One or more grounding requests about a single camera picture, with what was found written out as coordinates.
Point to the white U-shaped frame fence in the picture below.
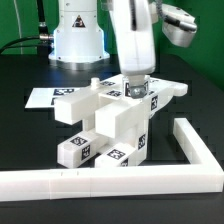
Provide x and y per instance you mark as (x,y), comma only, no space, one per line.
(201,175)

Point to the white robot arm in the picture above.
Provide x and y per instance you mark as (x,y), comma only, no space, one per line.
(178,26)

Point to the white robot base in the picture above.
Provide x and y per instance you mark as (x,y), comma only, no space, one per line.
(78,39)

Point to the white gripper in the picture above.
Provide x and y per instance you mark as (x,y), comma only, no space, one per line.
(135,42)

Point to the white chair seat part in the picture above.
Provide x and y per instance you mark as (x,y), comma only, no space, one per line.
(135,136)

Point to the white tag sheet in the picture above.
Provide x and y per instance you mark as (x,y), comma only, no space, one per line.
(44,97)

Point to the white tagged cube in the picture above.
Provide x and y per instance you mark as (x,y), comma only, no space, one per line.
(136,87)

